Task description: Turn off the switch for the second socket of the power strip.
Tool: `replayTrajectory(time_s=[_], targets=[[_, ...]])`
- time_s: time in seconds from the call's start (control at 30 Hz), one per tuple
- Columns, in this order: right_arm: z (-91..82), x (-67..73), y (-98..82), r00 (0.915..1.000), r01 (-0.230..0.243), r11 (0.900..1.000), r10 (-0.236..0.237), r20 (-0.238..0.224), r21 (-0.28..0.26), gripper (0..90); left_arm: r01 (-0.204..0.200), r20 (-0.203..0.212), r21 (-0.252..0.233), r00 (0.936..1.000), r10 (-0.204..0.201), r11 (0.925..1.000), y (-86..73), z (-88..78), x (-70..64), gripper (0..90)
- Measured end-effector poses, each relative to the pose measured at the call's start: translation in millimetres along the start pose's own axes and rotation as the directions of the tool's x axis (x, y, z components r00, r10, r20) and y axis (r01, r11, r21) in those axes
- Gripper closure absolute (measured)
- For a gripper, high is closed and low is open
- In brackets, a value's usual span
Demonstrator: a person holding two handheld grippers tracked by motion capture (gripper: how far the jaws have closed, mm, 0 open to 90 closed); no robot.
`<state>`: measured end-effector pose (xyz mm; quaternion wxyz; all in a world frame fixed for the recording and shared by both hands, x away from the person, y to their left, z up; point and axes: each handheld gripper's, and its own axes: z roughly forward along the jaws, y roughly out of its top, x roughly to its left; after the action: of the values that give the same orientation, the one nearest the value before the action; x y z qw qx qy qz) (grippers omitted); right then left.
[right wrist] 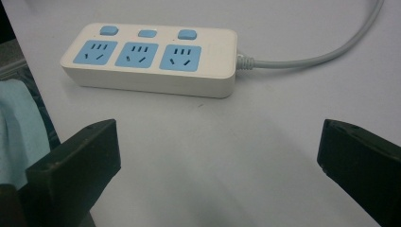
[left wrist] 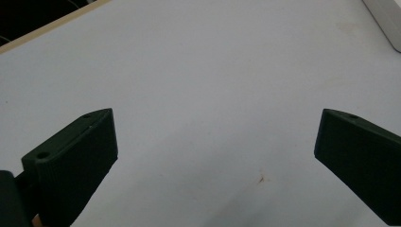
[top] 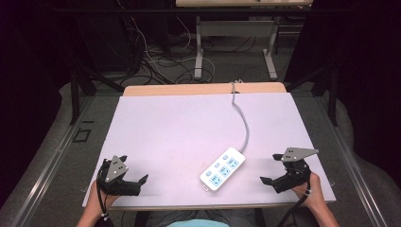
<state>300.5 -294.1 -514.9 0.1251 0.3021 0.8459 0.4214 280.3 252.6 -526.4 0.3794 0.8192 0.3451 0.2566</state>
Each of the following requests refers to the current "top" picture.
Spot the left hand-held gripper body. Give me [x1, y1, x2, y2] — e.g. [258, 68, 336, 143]
[99, 154, 142, 197]

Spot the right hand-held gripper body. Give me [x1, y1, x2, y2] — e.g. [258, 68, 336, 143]
[272, 147, 320, 194]

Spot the person's right hand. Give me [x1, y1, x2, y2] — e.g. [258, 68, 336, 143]
[290, 172, 324, 211]

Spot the person's left hand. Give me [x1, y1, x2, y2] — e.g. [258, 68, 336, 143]
[89, 181, 121, 216]

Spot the white power strip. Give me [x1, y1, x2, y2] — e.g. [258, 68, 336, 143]
[199, 147, 247, 192]

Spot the white table mat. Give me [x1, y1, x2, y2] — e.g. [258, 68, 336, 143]
[81, 92, 337, 209]

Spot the person's teal shirt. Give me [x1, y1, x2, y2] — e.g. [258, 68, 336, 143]
[166, 218, 232, 227]

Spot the black metal stand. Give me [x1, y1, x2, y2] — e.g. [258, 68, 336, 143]
[67, 61, 126, 126]
[285, 61, 340, 128]

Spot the wooden table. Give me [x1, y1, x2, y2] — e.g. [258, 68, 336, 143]
[122, 81, 288, 97]

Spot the white-framed background desk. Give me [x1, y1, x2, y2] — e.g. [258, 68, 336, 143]
[175, 0, 314, 81]

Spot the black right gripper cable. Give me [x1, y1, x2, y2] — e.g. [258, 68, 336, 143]
[276, 171, 313, 227]

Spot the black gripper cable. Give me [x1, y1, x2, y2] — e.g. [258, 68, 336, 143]
[276, 171, 313, 227]
[96, 165, 115, 227]

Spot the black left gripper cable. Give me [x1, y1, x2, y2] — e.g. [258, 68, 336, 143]
[96, 165, 115, 227]

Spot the grey power strip cable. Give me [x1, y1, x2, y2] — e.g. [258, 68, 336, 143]
[230, 81, 251, 154]

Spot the aluminium floor rail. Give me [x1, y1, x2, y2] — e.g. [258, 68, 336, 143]
[314, 94, 390, 227]
[9, 94, 96, 227]

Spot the black floor cable bundle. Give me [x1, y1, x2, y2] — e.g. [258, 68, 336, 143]
[116, 0, 202, 87]

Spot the white floor cable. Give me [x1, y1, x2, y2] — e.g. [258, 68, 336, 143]
[130, 14, 217, 84]

